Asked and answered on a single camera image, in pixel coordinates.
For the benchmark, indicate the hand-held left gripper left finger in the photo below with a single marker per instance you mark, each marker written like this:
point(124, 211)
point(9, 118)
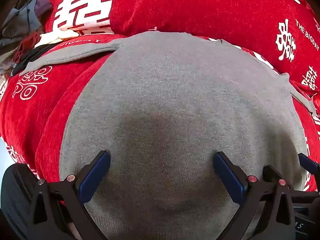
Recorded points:
point(96, 175)

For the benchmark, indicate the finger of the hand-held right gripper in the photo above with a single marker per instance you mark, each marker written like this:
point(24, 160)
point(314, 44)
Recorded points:
point(269, 171)
point(308, 163)

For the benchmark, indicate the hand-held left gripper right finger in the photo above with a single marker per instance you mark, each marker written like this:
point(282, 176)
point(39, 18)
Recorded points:
point(228, 180)

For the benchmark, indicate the grey garment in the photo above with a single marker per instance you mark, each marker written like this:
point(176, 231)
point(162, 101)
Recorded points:
point(175, 100)

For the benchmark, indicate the red printed blanket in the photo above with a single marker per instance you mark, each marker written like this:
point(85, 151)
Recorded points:
point(37, 110)

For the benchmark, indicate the black cloth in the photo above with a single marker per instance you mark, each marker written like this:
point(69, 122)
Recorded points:
point(33, 55)

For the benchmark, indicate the white cloth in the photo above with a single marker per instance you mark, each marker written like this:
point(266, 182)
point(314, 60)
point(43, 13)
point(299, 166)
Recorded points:
point(55, 37)

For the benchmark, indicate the dark red cloth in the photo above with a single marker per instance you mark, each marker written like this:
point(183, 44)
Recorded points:
point(27, 47)

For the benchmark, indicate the red pillow large white print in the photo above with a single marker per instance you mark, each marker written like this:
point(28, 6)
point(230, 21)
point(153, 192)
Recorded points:
point(82, 7)

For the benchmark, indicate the red pillow small white print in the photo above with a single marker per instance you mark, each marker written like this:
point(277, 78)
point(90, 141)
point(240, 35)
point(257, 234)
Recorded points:
point(205, 7)

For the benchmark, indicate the grey-blue cloth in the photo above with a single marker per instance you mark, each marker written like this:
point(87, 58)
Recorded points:
point(22, 15)

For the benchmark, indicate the purple-grey cloth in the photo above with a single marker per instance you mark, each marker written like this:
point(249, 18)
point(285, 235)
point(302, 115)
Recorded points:
point(43, 5)

